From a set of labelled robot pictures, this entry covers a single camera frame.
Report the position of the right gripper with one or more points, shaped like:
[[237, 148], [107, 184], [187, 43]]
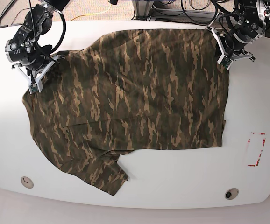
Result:
[[34, 66]]

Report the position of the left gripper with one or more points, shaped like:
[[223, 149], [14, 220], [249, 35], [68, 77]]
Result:
[[232, 44]]

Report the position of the camouflage t-shirt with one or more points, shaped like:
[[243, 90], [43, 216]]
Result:
[[139, 89]]

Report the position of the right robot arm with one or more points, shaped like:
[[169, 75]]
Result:
[[38, 22]]

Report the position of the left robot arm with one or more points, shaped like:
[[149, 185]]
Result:
[[245, 13]]

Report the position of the red tape rectangle marking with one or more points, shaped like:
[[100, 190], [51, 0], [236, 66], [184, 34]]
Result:
[[254, 149]]

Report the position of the left table grommet hole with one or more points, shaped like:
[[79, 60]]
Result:
[[27, 182]]

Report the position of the table grommet hole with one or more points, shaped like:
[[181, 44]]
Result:
[[231, 194], [27, 182]]

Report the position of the right table grommet hole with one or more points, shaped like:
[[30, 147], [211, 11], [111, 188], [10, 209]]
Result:
[[231, 194]]

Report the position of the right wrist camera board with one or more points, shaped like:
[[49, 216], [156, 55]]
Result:
[[33, 89]]

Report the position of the aluminium frame stand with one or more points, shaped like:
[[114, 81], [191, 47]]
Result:
[[196, 12]]

